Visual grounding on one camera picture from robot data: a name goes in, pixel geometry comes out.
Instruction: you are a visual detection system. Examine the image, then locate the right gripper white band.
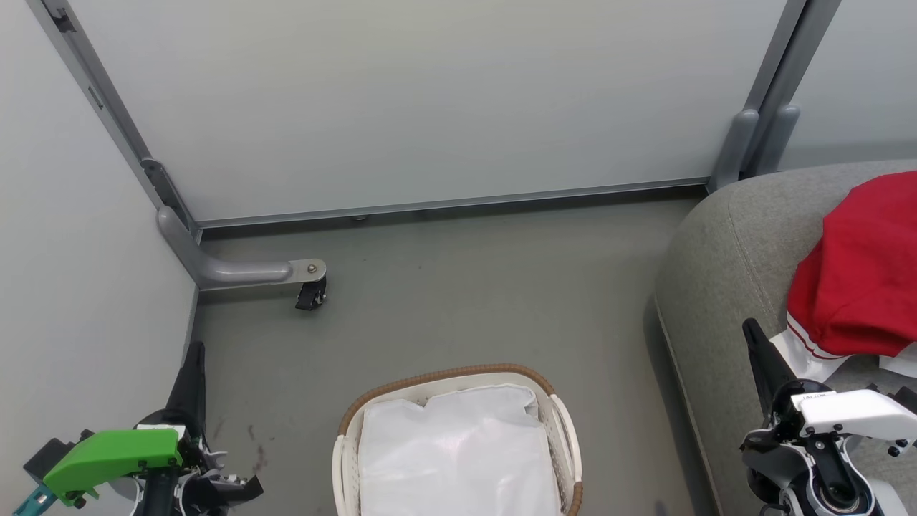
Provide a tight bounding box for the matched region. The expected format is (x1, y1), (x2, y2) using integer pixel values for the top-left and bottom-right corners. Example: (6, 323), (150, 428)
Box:
(741, 318), (917, 441)

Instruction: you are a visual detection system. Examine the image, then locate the white basket liner cloth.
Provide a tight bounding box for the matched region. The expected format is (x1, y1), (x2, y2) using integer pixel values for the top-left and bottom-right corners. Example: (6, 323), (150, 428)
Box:
(357, 384), (564, 516)

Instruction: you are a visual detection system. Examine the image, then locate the red garment with white trim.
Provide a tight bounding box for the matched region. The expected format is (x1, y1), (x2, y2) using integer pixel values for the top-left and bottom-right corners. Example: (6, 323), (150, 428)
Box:
(769, 170), (917, 383)

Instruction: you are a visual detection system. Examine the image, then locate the dark grey post bracket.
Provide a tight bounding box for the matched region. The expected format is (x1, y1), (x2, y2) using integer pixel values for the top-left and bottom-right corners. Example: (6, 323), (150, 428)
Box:
(140, 158), (195, 231)

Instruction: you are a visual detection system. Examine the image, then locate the grey upright post foot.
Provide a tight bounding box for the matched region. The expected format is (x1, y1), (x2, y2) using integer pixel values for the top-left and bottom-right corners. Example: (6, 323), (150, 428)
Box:
(751, 105), (802, 178)
(708, 107), (759, 194)

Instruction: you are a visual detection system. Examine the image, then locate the grey partition bottom rail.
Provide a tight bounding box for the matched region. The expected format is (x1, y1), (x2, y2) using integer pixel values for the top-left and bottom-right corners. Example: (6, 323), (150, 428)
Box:
(196, 176), (711, 231)

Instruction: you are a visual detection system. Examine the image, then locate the left black cable teal connector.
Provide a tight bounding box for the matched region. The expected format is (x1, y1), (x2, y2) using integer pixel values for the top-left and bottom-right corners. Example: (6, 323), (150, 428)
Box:
(12, 485), (56, 516)

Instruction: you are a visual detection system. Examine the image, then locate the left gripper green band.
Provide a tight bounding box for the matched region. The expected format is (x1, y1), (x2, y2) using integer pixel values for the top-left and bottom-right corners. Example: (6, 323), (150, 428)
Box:
(42, 340), (210, 507)

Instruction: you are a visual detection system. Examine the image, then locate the grey fabric sofa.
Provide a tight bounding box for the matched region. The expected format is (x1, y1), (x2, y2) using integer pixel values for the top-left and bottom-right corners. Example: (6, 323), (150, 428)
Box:
(653, 158), (917, 516)

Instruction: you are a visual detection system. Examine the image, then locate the curved grey partition foot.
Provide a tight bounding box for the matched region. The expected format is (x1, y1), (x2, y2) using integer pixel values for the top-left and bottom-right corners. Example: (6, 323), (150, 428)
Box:
(157, 206), (328, 292)

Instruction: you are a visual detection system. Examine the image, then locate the white woven laundry basket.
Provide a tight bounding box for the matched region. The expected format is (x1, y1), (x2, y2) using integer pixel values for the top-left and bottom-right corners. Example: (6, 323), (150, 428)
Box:
(331, 363), (584, 516)

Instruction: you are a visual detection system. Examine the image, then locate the grey partition frame post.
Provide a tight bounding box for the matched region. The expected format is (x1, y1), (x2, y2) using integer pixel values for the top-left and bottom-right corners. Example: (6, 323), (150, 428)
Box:
(24, 0), (199, 234)

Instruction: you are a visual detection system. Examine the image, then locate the grey double partition post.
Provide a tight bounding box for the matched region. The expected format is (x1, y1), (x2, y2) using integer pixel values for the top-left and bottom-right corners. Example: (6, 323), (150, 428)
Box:
(745, 0), (843, 123)

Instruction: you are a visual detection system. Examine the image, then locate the black caster wheel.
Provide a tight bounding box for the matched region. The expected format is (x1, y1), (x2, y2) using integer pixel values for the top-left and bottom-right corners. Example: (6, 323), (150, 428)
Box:
(294, 276), (329, 312)

